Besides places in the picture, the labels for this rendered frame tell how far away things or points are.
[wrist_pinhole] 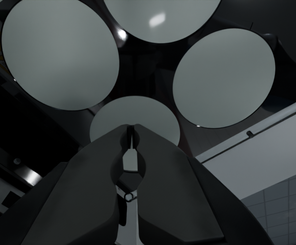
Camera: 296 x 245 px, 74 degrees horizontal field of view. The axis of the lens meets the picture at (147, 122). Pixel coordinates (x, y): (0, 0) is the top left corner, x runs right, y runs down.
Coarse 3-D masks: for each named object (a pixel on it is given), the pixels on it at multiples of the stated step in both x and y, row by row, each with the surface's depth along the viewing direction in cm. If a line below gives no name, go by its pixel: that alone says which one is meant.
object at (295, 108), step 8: (280, 112) 21; (288, 112) 21; (264, 120) 22; (272, 120) 21; (280, 120) 21; (248, 128) 22; (256, 128) 22; (264, 128) 22; (240, 136) 22; (248, 136) 22; (224, 144) 23; (232, 144) 23; (208, 152) 24; (216, 152) 23; (224, 152) 23; (200, 160) 24; (208, 160) 24; (136, 192) 26; (128, 200) 27
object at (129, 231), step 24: (0, 96) 22; (24, 120) 23; (0, 144) 19; (48, 144) 25; (0, 168) 18; (24, 168) 19; (24, 192) 20; (120, 192) 31; (120, 216) 30; (120, 240) 25
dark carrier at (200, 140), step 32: (96, 0) 15; (224, 0) 16; (256, 0) 16; (288, 0) 16; (0, 32) 16; (256, 32) 17; (288, 32) 17; (0, 64) 17; (128, 64) 18; (160, 64) 18; (288, 64) 19; (160, 96) 20; (288, 96) 20; (64, 128) 21; (192, 128) 22; (224, 128) 22; (128, 192) 26
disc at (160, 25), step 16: (112, 0) 16; (128, 0) 16; (144, 0) 16; (160, 0) 16; (176, 0) 16; (192, 0) 16; (208, 0) 16; (128, 16) 16; (144, 16) 16; (160, 16) 16; (176, 16) 16; (192, 16) 16; (208, 16) 16; (128, 32) 17; (144, 32) 17; (160, 32) 17; (176, 32) 17; (192, 32) 17
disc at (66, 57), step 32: (32, 0) 15; (64, 0) 15; (32, 32) 16; (64, 32) 16; (96, 32) 17; (32, 64) 18; (64, 64) 18; (96, 64) 18; (32, 96) 19; (64, 96) 19; (96, 96) 19
